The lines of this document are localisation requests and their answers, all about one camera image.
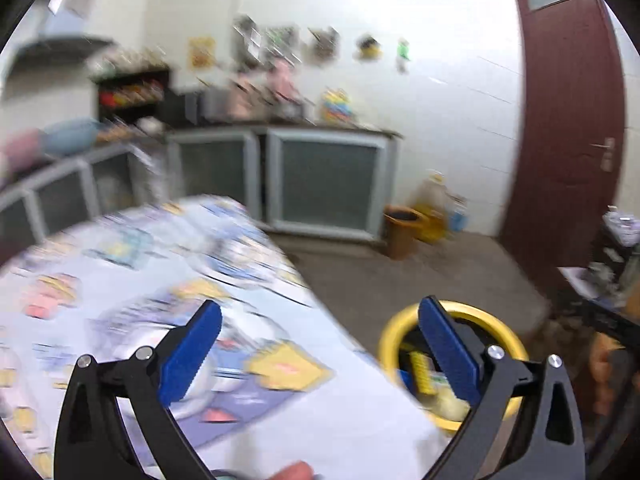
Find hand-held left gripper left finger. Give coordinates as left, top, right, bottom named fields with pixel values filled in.
left=54, top=300, right=224, bottom=480

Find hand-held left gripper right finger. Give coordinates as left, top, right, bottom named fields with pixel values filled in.
left=417, top=296, right=586, bottom=480

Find yellow rimmed black trash bin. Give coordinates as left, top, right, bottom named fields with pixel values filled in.
left=377, top=301, right=531, bottom=433

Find person's left hand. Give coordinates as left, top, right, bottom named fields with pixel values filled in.
left=267, top=461, right=317, bottom=480

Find yellow packet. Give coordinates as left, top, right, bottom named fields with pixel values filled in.
left=407, top=352, right=437, bottom=396

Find cartoon printed tablecloth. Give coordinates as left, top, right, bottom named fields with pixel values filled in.
left=0, top=195, right=451, bottom=480

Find brown plastic bucket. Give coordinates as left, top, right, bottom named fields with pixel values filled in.
left=384, top=205, right=426, bottom=261

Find small clear plastic bottle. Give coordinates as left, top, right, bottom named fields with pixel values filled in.
left=447, top=195, right=469, bottom=234

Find large cooking oil bottle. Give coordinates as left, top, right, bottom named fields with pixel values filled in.
left=412, top=172, right=451, bottom=244

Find dark wooden side table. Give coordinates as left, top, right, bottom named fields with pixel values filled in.
left=552, top=205, right=640, bottom=343

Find kitchen counter glass door cabinet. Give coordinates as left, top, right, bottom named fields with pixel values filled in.
left=0, top=125, right=404, bottom=261

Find silver microwave oven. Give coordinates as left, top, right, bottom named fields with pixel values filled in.
left=185, top=89, right=236, bottom=124

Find blue plastic basin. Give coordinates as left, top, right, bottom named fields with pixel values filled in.
left=42, top=119, right=101, bottom=157

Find pink electric kettle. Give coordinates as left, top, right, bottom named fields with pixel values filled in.
left=230, top=77, right=262, bottom=119

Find black spice rack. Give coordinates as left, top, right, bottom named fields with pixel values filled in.
left=92, top=67, right=172, bottom=127

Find pink plastic basin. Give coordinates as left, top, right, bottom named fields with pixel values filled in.
left=0, top=129, right=46, bottom=174

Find colourful stacked boxes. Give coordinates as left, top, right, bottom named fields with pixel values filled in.
left=321, top=87, right=360, bottom=124

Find dark red wooden door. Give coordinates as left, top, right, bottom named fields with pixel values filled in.
left=501, top=0, right=629, bottom=281

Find pink thermos jug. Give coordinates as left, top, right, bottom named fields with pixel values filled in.
left=267, top=60, right=297, bottom=104

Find range hood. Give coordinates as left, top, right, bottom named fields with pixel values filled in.
left=10, top=34, right=114, bottom=69

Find yellow wall poster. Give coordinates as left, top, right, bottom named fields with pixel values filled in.
left=188, top=36, right=217, bottom=69

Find yellow black hanging wall item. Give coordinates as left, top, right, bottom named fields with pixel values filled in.
left=356, top=34, right=384, bottom=61

